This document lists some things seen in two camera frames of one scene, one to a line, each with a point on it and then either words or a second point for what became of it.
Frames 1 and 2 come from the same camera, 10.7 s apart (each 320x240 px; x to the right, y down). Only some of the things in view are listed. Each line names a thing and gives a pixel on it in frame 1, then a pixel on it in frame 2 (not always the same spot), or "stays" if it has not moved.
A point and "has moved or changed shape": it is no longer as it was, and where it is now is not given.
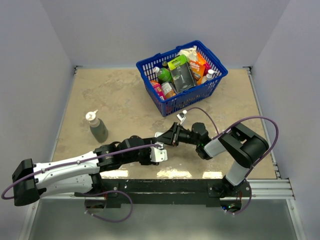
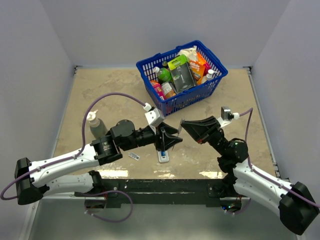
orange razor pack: x=197 y=64 stays
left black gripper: x=148 y=159 -> x=166 y=142
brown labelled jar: x=168 y=89 stays
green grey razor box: x=182 y=73 stays
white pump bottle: x=209 y=77 stays
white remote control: x=157 y=134 has moved or changed shape
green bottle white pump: x=97 y=128 stays
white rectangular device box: x=158 y=154 -> x=154 y=116
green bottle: x=163 y=74 stays
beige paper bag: x=191 y=53 stays
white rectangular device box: x=181 y=116 -> x=227 y=116
